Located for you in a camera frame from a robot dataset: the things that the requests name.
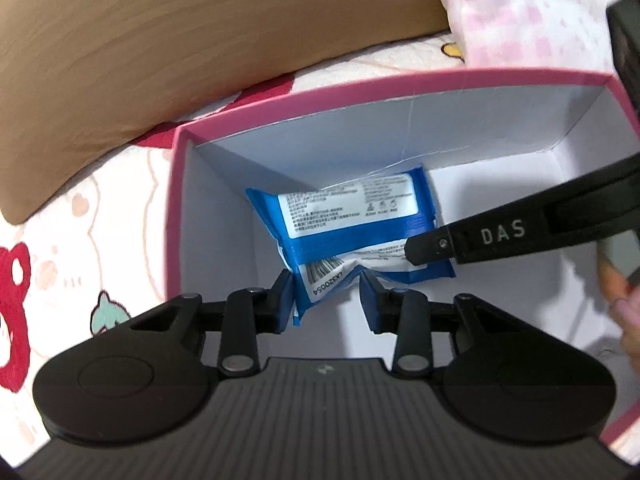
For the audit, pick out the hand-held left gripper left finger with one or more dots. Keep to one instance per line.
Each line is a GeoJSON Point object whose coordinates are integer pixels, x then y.
{"type": "Point", "coordinates": [284, 300]}

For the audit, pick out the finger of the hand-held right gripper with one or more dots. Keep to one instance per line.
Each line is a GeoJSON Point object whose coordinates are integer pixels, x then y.
{"type": "Point", "coordinates": [425, 250]}

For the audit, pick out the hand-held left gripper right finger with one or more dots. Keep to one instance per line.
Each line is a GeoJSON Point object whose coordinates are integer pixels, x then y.
{"type": "Point", "coordinates": [371, 300]}

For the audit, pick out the pink cardboard box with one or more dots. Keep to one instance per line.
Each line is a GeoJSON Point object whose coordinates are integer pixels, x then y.
{"type": "Point", "coordinates": [225, 240]}

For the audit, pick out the blue wet wipes packet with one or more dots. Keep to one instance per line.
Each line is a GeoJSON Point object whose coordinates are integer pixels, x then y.
{"type": "Point", "coordinates": [340, 210]}

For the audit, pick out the person's right hand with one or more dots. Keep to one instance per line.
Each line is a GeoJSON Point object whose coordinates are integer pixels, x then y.
{"type": "Point", "coordinates": [626, 312]}

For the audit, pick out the printed bed sheet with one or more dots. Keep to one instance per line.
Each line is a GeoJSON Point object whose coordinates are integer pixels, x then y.
{"type": "Point", "coordinates": [100, 240]}

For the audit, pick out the pink checked pillow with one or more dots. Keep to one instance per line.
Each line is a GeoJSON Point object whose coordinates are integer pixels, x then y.
{"type": "Point", "coordinates": [525, 10]}

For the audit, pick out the brown pillow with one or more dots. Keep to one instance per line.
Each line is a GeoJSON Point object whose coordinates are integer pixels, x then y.
{"type": "Point", "coordinates": [150, 60]}

